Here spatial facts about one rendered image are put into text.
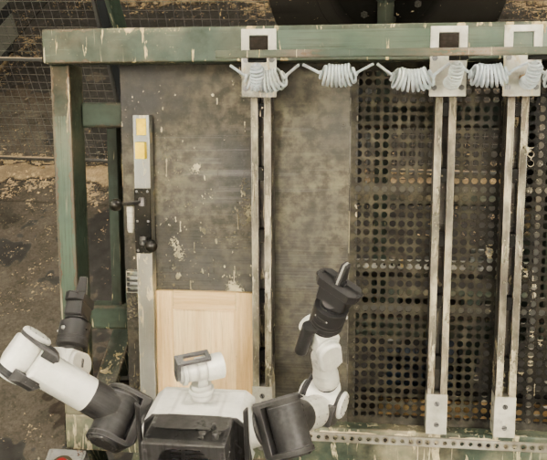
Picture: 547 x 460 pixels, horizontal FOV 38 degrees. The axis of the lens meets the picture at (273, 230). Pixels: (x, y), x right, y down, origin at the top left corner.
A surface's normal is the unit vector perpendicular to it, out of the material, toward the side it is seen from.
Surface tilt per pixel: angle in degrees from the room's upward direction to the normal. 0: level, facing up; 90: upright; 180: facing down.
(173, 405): 23
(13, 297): 0
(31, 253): 0
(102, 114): 57
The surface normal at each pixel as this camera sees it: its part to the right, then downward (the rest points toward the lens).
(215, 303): -0.13, 0.14
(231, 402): -0.03, -0.95
